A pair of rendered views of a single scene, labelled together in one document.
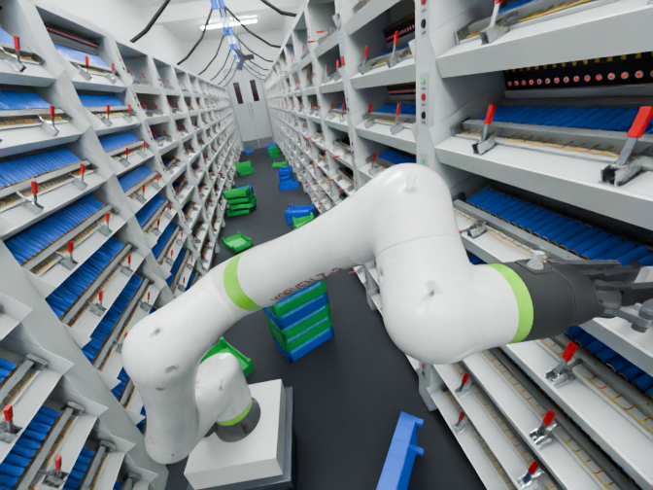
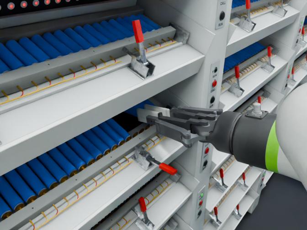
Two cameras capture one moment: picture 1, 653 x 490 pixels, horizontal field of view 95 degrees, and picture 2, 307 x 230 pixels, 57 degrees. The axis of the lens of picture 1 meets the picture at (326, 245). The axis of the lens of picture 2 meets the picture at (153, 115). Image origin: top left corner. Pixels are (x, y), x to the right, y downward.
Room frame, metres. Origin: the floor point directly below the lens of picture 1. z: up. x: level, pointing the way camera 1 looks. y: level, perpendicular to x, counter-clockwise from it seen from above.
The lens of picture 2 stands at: (0.66, -0.04, 1.29)
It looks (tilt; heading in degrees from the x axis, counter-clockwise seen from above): 29 degrees down; 228
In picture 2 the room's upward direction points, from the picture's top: straight up
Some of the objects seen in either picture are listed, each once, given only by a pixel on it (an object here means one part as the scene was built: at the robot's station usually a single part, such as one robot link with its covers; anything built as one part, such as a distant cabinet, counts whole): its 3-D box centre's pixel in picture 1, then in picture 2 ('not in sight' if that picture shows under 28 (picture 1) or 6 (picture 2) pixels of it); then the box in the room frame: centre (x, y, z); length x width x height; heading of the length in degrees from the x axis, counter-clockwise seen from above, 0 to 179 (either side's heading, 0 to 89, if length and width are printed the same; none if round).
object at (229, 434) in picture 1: (219, 413); not in sight; (0.64, 0.43, 0.40); 0.26 x 0.15 x 0.06; 83
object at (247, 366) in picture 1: (222, 364); not in sight; (1.20, 0.67, 0.04); 0.30 x 0.20 x 0.08; 44
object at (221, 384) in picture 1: (221, 390); not in sight; (0.63, 0.38, 0.52); 0.16 x 0.13 x 0.19; 149
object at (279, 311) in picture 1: (292, 290); not in sight; (1.33, 0.22, 0.36); 0.30 x 0.20 x 0.08; 121
